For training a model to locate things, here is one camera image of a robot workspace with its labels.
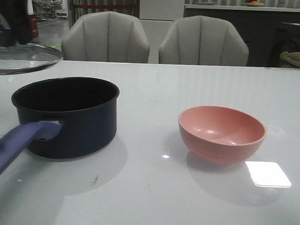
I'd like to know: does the dark blue saucepan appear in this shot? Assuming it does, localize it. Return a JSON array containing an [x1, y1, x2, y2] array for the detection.
[[0, 77, 119, 175]]

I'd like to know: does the pink bowl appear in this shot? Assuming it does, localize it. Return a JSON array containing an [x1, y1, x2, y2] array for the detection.
[[178, 106, 266, 165]]

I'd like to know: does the glass lid with blue knob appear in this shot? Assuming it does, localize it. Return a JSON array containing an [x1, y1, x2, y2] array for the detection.
[[0, 23, 65, 79]]

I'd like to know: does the right grey upholstered chair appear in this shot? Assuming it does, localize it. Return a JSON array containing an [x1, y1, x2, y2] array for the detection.
[[158, 15, 249, 67]]

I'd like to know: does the fruit plate on counter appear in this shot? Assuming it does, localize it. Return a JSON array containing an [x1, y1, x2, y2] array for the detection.
[[242, 0, 264, 7]]

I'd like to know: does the red trash bin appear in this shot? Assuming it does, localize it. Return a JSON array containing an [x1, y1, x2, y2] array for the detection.
[[28, 14, 39, 38]]

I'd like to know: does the left grey upholstered chair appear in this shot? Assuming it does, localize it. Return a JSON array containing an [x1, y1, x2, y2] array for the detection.
[[61, 11, 150, 63]]

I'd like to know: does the dark counter sideboard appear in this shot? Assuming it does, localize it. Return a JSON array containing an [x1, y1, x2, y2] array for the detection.
[[184, 4, 300, 67]]

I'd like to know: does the white cabinet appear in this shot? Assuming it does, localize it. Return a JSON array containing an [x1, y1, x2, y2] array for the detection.
[[139, 0, 184, 21]]

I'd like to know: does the grey upholstered chair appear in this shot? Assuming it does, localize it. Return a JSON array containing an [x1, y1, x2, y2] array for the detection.
[[158, 15, 249, 67], [61, 11, 150, 63]]

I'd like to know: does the red barrier tape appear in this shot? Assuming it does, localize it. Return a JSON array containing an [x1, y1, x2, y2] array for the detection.
[[74, 4, 133, 9]]

